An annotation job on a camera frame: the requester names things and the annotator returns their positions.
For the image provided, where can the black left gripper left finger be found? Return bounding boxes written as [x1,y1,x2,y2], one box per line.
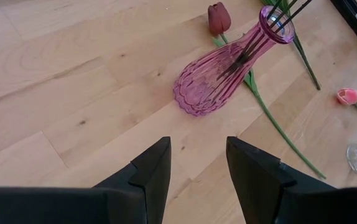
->
[0,136,172,224]

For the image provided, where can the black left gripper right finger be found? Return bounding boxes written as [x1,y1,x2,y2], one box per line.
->
[226,136,357,224]

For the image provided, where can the peach pink artificial tulip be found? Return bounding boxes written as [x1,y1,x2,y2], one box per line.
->
[336,87,357,118]

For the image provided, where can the dark red artificial tulip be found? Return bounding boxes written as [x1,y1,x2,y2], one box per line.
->
[207,1,327,180]

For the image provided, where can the pink artificial blossom spray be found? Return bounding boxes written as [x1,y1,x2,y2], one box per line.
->
[217,0,313,80]

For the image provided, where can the pink ribbed glass vase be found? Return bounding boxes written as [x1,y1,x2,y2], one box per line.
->
[172,5,296,118]

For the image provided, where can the black aluminium table frame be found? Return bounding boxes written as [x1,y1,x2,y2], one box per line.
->
[330,0,357,62]

